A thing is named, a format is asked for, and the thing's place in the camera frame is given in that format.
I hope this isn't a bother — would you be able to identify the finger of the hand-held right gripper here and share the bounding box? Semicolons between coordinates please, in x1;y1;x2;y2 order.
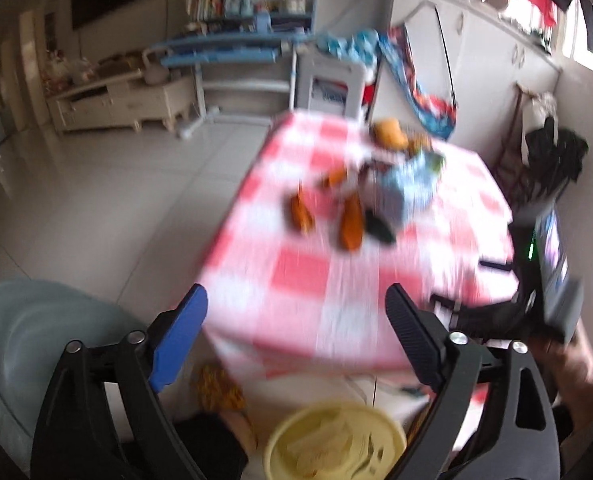
479;259;518;274
429;294;530;337

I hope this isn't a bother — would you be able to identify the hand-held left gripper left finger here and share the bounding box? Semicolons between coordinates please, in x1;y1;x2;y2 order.
30;283;210;480

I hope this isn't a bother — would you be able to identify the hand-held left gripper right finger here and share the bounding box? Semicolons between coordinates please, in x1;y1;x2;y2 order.
384;282;562;480

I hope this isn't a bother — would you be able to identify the dark wrapper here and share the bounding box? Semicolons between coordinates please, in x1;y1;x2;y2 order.
364;207;397;246

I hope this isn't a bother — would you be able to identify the light blue packet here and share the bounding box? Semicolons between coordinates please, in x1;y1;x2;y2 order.
377;152;447;223

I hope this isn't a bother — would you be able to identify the orange peel piece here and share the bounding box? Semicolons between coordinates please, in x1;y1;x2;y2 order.
289;185;315;235
319;169;350;191
337;195;366;252

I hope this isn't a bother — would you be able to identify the yellow plastic basin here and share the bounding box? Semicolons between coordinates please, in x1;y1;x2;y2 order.
264;400;408;480

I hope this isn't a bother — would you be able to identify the person's right forearm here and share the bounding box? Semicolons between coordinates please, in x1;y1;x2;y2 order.
529;317;593;413

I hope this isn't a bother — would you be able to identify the yellow patterned slipper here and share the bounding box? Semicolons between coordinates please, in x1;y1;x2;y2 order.
194;364;247;413

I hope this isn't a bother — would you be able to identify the dark wooden chair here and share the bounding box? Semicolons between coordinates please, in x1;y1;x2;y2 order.
494;82;542;201

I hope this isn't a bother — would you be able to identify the black jacket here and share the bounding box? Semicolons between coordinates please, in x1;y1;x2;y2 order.
524;115;590;201

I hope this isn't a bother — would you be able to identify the red checked tablecloth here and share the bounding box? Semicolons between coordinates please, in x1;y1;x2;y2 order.
196;110;520;378

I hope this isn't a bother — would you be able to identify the pale grey chair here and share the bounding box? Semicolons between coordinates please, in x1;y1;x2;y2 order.
0;280;152;461

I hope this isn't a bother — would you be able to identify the white sack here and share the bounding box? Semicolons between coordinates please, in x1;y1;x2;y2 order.
521;92;557;161

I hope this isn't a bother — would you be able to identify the colourful printed bag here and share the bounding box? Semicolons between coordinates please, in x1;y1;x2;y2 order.
379;25;460;141

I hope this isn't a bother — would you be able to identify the white cabinet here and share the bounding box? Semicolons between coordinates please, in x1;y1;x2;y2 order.
371;0;562;171

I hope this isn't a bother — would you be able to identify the cream television cabinet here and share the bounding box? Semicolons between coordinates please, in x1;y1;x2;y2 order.
46;71;197;133

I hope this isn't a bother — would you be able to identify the window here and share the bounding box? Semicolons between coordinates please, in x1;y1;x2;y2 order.
559;0;593;81

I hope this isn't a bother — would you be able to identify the white plastic stool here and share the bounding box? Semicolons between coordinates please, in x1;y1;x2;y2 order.
296;47;367;121

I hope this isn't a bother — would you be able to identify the pink kettlebell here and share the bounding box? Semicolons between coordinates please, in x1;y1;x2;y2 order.
141;47;174;86

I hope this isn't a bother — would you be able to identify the light blue plastic bag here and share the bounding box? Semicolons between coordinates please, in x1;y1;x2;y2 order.
321;30;382;61

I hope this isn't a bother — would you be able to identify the blue study desk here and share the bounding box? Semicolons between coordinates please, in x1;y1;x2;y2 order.
159;0;320;140

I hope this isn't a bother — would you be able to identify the black folding frame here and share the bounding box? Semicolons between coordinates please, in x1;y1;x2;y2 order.
517;170;572;208

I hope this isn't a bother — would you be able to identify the black hanging strap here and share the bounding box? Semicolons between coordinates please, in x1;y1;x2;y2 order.
429;2;460;111

